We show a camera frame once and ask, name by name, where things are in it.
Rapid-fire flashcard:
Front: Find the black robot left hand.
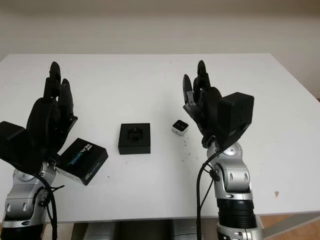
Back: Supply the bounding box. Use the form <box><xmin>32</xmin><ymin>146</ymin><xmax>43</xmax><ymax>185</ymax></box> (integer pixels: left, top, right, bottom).
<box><xmin>24</xmin><ymin>61</ymin><xmax>79</xmax><ymax>163</ymax></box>

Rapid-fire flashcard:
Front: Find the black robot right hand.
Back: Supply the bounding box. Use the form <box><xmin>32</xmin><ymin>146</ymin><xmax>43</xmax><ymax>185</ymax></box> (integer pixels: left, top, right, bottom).
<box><xmin>182</xmin><ymin>59</ymin><xmax>228</xmax><ymax>151</ymax></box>

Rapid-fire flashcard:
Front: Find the small silver black camera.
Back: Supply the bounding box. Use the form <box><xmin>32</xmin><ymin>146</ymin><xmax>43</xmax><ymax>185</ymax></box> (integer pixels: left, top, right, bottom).
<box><xmin>171</xmin><ymin>119</ymin><xmax>189</xmax><ymax>137</ymax></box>

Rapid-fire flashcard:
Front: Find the black RealSense box lid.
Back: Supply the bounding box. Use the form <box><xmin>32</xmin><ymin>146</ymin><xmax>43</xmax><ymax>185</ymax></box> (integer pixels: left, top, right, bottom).
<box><xmin>56</xmin><ymin>137</ymin><xmax>109</xmax><ymax>186</ymax></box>

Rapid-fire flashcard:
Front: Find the grey robot body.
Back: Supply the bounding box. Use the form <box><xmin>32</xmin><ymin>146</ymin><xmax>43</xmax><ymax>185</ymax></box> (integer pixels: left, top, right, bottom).
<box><xmin>72</xmin><ymin>218</ymin><xmax>221</xmax><ymax>240</ymax></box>

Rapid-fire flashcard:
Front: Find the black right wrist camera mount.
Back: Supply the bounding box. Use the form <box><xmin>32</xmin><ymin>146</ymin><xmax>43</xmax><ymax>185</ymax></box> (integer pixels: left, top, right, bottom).
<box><xmin>216</xmin><ymin>91</ymin><xmax>255</xmax><ymax>151</ymax></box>

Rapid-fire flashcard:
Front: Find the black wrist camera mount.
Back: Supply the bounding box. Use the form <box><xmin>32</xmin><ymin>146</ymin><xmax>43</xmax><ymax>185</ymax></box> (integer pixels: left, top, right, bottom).
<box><xmin>216</xmin><ymin>91</ymin><xmax>255</xmax><ymax>151</ymax></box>
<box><xmin>0</xmin><ymin>121</ymin><xmax>43</xmax><ymax>173</ymax></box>

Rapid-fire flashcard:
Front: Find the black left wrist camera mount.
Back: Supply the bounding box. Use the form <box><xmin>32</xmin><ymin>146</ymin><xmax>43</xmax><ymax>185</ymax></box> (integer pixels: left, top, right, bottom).
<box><xmin>0</xmin><ymin>121</ymin><xmax>43</xmax><ymax>173</ymax></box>

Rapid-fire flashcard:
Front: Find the black camera box base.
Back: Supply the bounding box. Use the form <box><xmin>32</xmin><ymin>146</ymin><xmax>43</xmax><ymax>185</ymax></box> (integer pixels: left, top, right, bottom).
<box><xmin>117</xmin><ymin>122</ymin><xmax>152</xmax><ymax>156</ymax></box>

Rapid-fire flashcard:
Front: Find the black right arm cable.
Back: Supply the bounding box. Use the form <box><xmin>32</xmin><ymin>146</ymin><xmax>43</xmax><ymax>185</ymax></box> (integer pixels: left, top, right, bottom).
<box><xmin>196</xmin><ymin>147</ymin><xmax>222</xmax><ymax>240</ymax></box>

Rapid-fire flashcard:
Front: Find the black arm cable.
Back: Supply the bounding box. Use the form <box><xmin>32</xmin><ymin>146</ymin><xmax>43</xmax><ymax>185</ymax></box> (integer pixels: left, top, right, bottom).
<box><xmin>37</xmin><ymin>183</ymin><xmax>66</xmax><ymax>240</ymax></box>
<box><xmin>196</xmin><ymin>147</ymin><xmax>222</xmax><ymax>240</ymax></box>

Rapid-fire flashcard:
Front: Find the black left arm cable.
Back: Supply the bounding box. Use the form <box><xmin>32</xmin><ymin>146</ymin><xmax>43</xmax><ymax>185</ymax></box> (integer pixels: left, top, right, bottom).
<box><xmin>37</xmin><ymin>183</ymin><xmax>66</xmax><ymax>240</ymax></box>

